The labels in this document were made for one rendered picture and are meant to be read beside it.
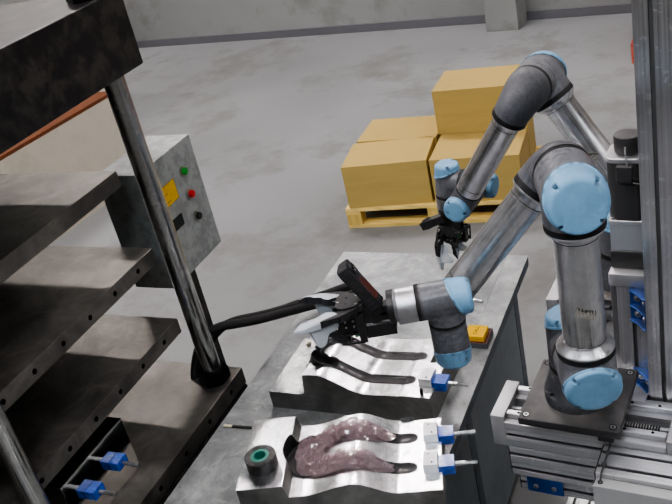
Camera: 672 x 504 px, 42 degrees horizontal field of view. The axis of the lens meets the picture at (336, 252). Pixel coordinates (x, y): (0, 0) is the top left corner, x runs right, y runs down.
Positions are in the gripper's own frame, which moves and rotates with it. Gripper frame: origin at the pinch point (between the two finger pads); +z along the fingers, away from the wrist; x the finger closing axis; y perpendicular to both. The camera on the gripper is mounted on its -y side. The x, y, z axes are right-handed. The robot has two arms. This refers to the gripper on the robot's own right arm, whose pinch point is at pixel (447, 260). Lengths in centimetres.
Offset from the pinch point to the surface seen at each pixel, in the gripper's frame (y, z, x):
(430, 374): 29, 1, -46
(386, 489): 43, 6, -82
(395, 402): 24, 7, -56
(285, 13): -548, 107, 428
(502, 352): 15.1, 35.0, 6.4
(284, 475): 21, 4, -95
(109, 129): -395, 79, 109
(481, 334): 24.1, 9.3, -16.2
